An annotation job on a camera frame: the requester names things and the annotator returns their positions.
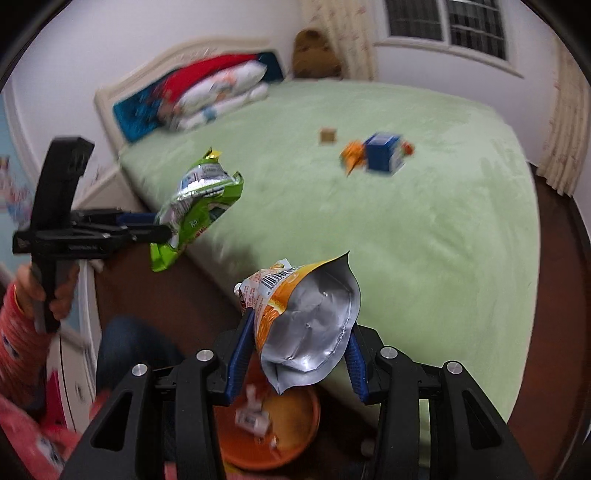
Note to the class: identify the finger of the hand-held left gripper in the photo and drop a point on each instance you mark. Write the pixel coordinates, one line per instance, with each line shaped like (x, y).
(136, 218)
(147, 233)

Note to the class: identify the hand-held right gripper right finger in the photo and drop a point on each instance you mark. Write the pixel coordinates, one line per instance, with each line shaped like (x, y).
(358, 369)

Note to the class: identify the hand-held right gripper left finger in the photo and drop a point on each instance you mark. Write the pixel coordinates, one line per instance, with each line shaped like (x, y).
(238, 364)

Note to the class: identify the green snack bag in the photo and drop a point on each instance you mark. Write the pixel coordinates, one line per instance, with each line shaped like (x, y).
(198, 198)

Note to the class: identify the orange snack bag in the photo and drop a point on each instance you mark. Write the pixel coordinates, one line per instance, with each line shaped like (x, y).
(309, 323)

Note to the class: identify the orange plastic basin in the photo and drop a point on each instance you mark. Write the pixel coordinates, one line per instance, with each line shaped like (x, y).
(300, 443)

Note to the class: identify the person's left forearm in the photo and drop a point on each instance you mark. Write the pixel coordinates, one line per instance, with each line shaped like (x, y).
(23, 346)

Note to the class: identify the person's left hand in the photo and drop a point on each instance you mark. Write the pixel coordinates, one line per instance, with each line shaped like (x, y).
(62, 297)

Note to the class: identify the small white packet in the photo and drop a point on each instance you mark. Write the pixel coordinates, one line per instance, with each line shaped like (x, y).
(251, 415)

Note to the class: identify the person's blue trouser leg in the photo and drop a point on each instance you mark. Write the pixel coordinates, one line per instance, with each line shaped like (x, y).
(134, 346)

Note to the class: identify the bed with green blanket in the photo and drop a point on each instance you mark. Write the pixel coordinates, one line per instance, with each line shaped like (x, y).
(369, 230)

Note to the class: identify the red blanket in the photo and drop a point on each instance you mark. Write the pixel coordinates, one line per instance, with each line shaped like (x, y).
(194, 76)

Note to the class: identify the small brown cardboard box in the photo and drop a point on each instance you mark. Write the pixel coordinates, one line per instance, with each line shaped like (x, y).
(328, 136)

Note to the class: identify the orange crumpled wrapper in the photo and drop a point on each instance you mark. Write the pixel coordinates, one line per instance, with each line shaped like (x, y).
(353, 154)

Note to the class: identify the blue carton box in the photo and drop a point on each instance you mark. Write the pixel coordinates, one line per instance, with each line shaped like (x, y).
(383, 154)

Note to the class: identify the person's pink patterned clothing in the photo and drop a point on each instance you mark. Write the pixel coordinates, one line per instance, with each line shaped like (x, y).
(32, 443)

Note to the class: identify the small red wrapper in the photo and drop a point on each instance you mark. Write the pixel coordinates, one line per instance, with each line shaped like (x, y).
(407, 148)

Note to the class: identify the brown plush toy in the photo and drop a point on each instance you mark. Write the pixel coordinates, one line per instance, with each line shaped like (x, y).
(316, 55)

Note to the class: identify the short floral curtain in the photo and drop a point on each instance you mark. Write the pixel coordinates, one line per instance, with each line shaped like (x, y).
(346, 37)

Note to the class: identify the long floral curtain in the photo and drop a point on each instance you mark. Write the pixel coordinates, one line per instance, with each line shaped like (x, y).
(568, 129)

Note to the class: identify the barred window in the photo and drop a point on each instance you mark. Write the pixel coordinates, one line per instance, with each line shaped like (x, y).
(443, 23)

